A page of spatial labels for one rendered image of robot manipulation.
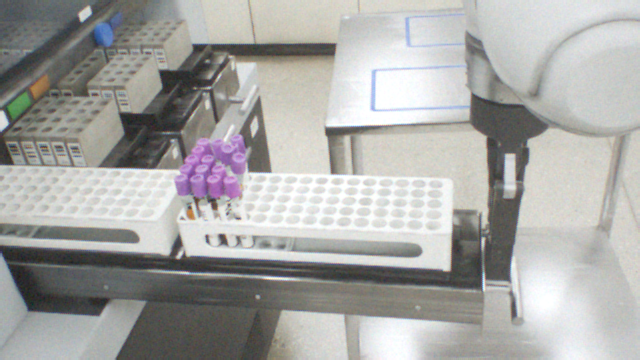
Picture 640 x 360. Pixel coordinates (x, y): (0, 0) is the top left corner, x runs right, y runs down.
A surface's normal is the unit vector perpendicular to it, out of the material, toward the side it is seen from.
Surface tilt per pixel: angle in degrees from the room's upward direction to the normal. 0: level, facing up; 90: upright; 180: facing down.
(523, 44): 76
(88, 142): 90
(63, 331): 0
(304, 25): 90
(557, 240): 0
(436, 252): 90
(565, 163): 0
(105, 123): 90
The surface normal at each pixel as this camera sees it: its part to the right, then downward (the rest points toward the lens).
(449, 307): -0.18, 0.57
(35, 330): -0.08, -0.82
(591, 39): -0.54, -0.08
